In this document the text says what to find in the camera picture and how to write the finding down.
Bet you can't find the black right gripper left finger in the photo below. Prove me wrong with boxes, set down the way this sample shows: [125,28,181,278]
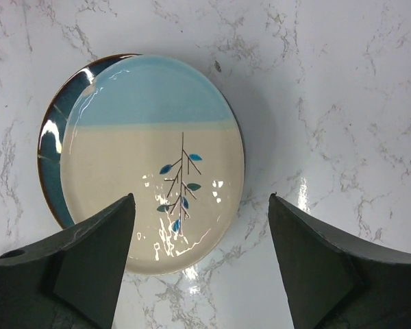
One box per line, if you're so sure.
[0,193,136,328]

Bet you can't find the green rimmed grey plate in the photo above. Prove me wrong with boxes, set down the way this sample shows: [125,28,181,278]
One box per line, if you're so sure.
[60,56,245,275]

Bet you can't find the dark blue plate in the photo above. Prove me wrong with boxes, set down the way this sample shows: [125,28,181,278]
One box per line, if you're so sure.
[36,53,249,230]

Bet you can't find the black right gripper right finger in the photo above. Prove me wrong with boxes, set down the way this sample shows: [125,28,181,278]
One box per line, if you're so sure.
[268,194,411,328]

